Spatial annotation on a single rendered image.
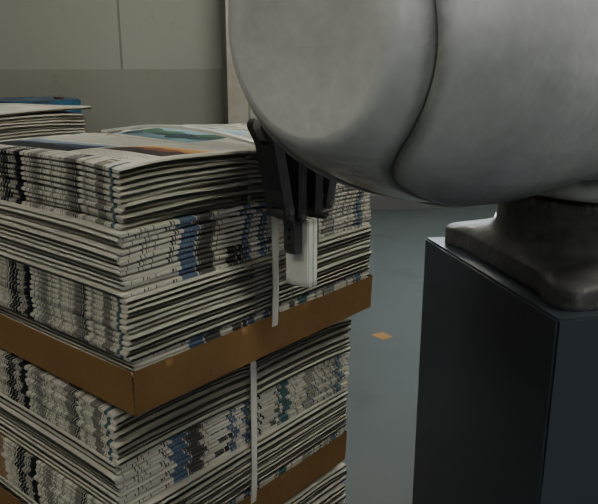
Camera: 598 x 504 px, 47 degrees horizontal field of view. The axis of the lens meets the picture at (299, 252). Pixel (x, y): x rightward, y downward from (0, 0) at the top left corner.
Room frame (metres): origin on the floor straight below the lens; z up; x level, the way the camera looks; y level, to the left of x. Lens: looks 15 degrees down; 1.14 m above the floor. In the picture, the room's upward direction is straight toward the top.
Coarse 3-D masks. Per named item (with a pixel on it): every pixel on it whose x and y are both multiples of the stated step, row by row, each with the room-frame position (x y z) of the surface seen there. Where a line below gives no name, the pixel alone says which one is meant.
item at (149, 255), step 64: (0, 192) 0.70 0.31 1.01; (64, 192) 0.62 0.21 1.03; (128, 192) 0.57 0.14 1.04; (192, 192) 0.62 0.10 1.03; (0, 256) 0.69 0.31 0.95; (64, 256) 0.61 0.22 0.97; (128, 256) 0.56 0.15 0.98; (192, 256) 0.62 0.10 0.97; (64, 320) 0.62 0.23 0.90; (128, 320) 0.56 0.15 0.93; (192, 320) 0.61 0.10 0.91
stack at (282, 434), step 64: (0, 384) 0.72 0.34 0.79; (64, 384) 0.63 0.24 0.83; (256, 384) 0.71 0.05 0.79; (320, 384) 0.81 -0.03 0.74; (0, 448) 0.72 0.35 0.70; (64, 448) 0.63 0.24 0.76; (128, 448) 0.58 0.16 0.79; (192, 448) 0.65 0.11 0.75; (256, 448) 0.71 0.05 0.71; (320, 448) 0.81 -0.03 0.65
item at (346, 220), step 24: (336, 192) 0.79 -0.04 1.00; (360, 192) 0.82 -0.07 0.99; (336, 216) 0.78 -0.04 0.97; (360, 216) 0.82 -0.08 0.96; (336, 240) 0.78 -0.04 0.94; (360, 240) 0.82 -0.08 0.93; (336, 264) 0.78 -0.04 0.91; (360, 264) 0.82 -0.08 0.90; (312, 288) 0.75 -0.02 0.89; (336, 288) 0.79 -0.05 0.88
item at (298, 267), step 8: (304, 224) 0.65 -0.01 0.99; (312, 224) 0.65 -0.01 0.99; (304, 232) 0.65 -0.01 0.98; (312, 232) 0.65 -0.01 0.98; (304, 240) 0.65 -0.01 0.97; (304, 248) 0.65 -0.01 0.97; (288, 256) 0.67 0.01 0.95; (296, 256) 0.66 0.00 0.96; (304, 256) 0.65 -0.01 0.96; (288, 264) 0.67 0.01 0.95; (296, 264) 0.66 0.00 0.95; (304, 264) 0.65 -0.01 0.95; (288, 272) 0.67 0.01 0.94; (296, 272) 0.66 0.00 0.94; (304, 272) 0.65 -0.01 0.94; (288, 280) 0.67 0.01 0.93; (296, 280) 0.66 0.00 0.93; (304, 280) 0.65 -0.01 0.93
